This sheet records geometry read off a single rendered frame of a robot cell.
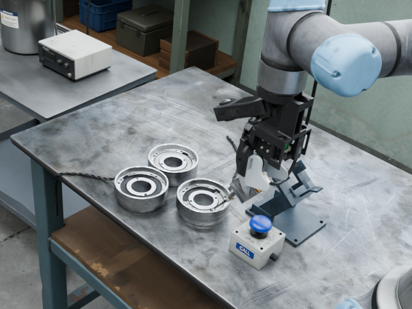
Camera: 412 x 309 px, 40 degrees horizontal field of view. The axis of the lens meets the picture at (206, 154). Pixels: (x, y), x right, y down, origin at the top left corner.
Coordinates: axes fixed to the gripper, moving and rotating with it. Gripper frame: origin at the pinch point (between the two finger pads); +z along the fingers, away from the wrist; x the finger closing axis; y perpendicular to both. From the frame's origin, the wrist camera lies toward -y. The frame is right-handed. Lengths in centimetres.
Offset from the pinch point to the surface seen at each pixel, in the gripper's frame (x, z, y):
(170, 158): 4.9, 10.6, -24.8
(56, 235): -11, 38, -45
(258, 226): -1.7, 5.8, 4.4
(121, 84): 34, 25, -78
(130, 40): 113, 63, -169
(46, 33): 28, 18, -109
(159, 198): -6.5, 10.0, -15.5
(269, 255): -0.9, 11.0, 7.4
